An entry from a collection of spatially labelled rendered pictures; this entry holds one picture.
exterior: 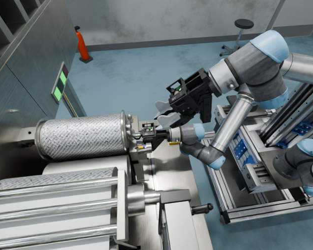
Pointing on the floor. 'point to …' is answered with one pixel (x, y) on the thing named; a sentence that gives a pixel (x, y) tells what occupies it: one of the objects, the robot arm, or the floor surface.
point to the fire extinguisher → (82, 48)
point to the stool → (244, 24)
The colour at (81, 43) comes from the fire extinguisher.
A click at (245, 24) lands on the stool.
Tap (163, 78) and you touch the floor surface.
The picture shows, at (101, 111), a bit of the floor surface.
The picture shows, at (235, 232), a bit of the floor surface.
